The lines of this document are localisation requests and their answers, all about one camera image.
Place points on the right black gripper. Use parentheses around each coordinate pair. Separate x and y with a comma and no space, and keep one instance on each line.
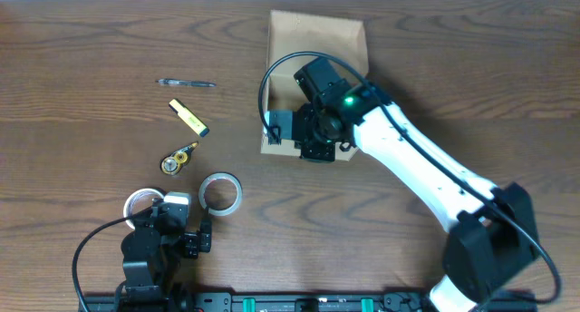
(309,152)

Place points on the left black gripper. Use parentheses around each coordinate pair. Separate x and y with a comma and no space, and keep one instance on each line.
(201,240)

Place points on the clear adhesive tape roll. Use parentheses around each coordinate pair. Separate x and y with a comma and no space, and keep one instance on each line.
(220,194)

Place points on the white masking tape roll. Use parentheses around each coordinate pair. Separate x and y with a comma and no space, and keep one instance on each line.
(143,198)

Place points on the yellow highlighter marker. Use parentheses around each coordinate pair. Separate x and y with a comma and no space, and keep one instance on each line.
(188,117)

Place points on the brown cardboard box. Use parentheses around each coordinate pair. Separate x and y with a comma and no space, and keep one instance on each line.
(296,40)

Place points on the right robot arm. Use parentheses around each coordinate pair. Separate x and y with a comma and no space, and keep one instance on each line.
(492,231)

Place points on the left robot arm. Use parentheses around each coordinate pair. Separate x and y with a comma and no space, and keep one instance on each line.
(153,251)

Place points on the black ballpoint pen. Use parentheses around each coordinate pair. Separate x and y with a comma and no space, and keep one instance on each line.
(176,82)

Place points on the black mounting rail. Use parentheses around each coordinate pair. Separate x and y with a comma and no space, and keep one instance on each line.
(225,302)

